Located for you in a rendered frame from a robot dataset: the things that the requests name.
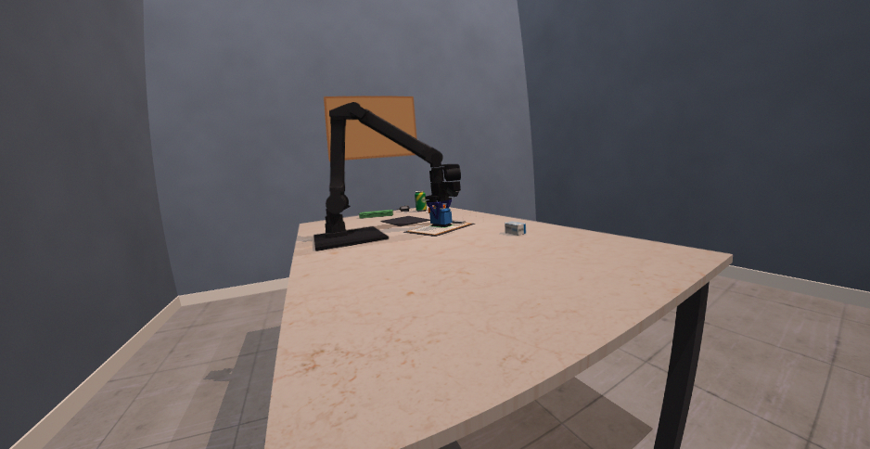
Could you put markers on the small white and blue box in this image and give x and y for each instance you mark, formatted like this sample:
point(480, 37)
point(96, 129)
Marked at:
point(515, 228)

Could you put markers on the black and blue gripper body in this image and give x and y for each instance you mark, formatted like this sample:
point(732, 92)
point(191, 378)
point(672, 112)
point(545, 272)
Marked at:
point(437, 198)

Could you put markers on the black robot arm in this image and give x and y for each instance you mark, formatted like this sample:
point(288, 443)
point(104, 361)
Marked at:
point(338, 202)

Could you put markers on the green drink can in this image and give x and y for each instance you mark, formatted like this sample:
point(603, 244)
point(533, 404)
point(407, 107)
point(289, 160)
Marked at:
point(421, 204)

